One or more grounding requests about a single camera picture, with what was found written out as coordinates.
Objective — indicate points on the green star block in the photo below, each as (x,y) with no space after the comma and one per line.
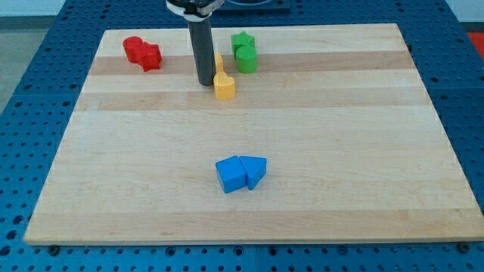
(242,39)

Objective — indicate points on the blue cube block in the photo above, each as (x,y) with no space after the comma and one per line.
(231,174)

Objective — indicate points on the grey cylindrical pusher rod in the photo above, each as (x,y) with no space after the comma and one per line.
(203,50)

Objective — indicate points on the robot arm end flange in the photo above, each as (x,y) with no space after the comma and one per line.
(194,10)

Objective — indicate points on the green cylinder block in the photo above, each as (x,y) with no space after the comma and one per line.
(246,58)

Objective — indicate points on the red star block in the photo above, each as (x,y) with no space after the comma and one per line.
(148,56)

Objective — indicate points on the light wooden board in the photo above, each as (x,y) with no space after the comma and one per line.
(356,151)

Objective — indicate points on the blue triangle block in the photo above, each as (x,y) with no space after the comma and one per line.
(255,168)

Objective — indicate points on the yellow hexagon block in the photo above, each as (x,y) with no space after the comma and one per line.
(219,62)

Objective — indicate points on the yellow heart block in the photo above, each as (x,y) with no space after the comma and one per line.
(224,86)

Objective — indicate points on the red cylinder block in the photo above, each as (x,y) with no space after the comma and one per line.
(131,46)

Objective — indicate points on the dark blue base plate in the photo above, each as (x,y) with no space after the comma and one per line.
(252,6)

